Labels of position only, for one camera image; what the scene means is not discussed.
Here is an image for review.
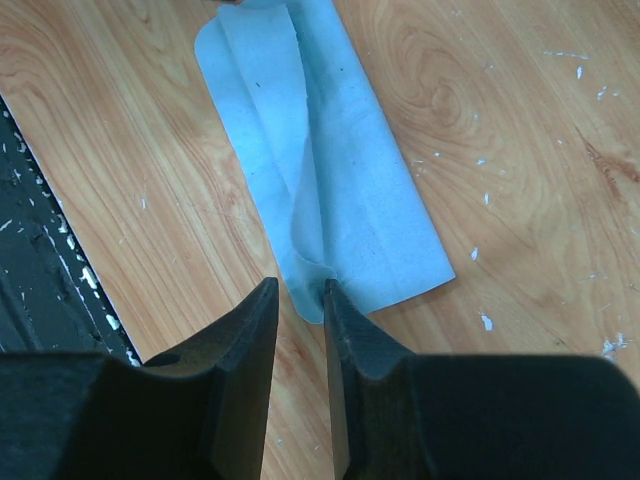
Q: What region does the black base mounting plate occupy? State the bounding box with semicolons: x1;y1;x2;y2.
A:
1;104;141;367

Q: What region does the light blue cloth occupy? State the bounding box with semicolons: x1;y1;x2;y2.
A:
194;1;455;324

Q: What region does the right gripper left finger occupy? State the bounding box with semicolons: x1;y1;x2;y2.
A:
1;277;279;479

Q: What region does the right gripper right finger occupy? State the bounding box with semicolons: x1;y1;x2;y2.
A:
324;280;639;479

